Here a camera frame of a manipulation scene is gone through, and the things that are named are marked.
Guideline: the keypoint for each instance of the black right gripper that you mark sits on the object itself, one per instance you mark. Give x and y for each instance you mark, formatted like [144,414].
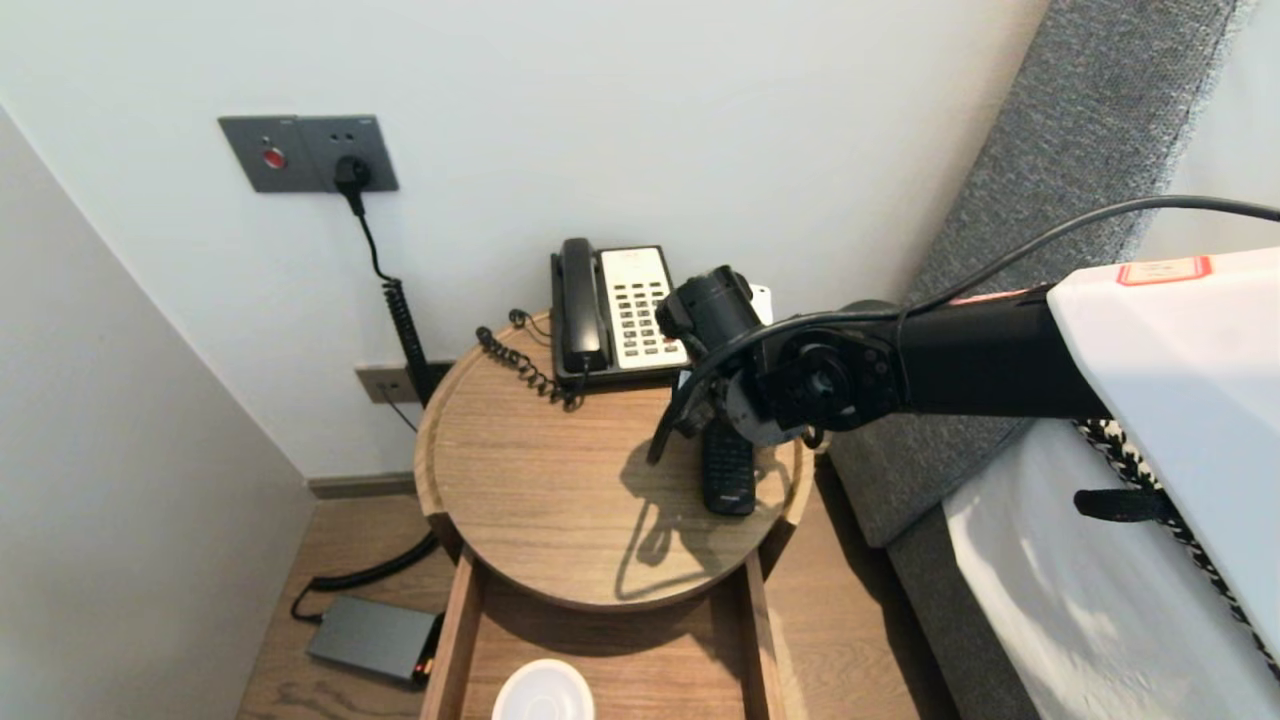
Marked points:
[705,410]

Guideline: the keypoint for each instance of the black TV remote control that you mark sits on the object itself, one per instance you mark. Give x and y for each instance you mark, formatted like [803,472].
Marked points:
[728,480]

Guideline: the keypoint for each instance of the curved wooden table drawer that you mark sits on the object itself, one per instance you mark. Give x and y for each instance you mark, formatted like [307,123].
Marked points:
[640,670]

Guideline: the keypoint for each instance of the white round smart speaker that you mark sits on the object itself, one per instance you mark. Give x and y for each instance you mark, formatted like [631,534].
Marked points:
[545,695]

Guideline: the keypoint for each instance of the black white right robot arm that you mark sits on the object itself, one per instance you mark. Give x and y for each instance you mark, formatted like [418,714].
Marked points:
[980,360]

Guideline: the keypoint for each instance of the black and white desk telephone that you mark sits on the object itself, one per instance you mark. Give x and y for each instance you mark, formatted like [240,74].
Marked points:
[635,300]

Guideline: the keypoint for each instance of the black telephone handset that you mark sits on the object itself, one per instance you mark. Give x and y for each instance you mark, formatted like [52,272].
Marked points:
[581,300]

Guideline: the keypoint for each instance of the round wooden side table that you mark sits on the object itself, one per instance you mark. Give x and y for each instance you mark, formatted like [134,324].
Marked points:
[540,480]

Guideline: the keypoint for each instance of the wooden skirting board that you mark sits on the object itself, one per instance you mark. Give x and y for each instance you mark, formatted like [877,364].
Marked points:
[360,486]

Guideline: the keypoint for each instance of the white bed sheet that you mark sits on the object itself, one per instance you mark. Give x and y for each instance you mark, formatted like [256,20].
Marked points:
[1060,600]

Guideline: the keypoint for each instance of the grey power adapter box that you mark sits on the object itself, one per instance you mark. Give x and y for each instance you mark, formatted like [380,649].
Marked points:
[365,638]

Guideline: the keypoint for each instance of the black power plug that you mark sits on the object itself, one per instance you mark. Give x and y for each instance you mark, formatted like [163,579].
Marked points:
[351,175]

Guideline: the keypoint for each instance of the black white houndstooth pillow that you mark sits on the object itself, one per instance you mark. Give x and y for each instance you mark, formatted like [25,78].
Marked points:
[1135,462]

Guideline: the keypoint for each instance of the grey fabric bed headboard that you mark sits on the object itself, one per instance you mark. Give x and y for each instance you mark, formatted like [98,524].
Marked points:
[1050,120]

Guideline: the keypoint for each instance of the dark grey blank wall plate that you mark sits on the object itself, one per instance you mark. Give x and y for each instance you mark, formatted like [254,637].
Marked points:
[442,372]

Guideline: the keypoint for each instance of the beige wall data socket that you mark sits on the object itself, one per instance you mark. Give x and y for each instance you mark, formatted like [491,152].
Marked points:
[385,385]

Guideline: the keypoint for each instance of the grey wall power socket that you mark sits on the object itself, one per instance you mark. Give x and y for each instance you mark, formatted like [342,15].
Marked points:
[375,140]

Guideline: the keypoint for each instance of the grey wall plate red button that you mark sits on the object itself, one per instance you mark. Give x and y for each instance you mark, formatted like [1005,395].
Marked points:
[260,155]

